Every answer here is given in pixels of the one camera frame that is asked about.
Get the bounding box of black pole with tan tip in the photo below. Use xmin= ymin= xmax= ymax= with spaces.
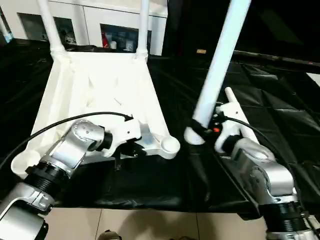
xmin=196 ymin=49 xmax=320 ymax=65

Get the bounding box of black backdrop cloth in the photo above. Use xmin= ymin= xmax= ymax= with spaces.
xmin=163 ymin=0 xmax=320 ymax=63

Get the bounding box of white plastic table top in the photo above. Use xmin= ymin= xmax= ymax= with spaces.
xmin=11 ymin=48 xmax=181 ymax=180

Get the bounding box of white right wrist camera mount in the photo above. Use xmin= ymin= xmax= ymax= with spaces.
xmin=214 ymin=102 xmax=245 ymax=154

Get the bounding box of white plastic table leg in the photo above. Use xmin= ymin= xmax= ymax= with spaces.
xmin=135 ymin=0 xmax=151 ymax=60
xmin=224 ymin=86 xmax=258 ymax=144
xmin=183 ymin=0 xmax=252 ymax=146
xmin=36 ymin=0 xmax=69 ymax=59

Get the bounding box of black mat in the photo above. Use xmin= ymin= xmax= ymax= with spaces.
xmin=0 ymin=37 xmax=320 ymax=221

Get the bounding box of grey robot torso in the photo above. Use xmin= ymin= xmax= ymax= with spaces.
xmin=98 ymin=231 xmax=124 ymax=240

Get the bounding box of white cabinet with glass doors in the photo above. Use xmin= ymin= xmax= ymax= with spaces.
xmin=0 ymin=0 xmax=168 ymax=56

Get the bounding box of white paper sheet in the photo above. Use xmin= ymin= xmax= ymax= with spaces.
xmin=306 ymin=72 xmax=320 ymax=87

